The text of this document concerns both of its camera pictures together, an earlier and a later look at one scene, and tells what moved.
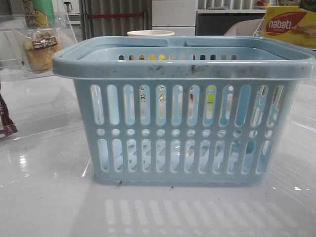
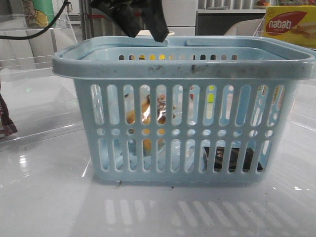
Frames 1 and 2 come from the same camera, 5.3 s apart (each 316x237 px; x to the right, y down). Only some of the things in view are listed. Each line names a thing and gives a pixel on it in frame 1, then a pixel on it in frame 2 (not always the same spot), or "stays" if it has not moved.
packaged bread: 37,45 → 145,115
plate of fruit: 262,3 stays
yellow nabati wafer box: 292,23 stays
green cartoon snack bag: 39,14 stays
